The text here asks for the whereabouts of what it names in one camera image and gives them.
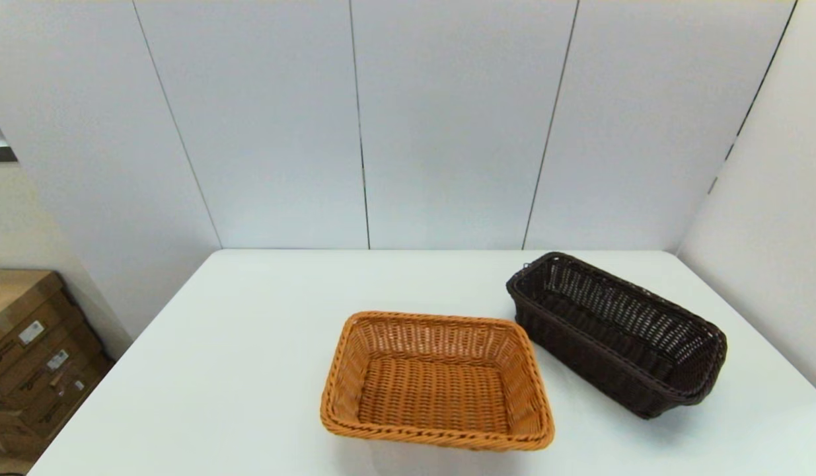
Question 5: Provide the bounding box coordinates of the dark brown wicker basket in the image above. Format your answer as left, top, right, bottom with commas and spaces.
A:
506, 252, 727, 420

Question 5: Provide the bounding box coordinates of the brown cardboard box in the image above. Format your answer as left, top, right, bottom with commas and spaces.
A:
0, 314, 98, 387
0, 350, 114, 440
0, 269, 75, 351
0, 403, 52, 457

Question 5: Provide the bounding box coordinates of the orange wicker basket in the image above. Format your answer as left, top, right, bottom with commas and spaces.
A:
320, 311, 555, 452

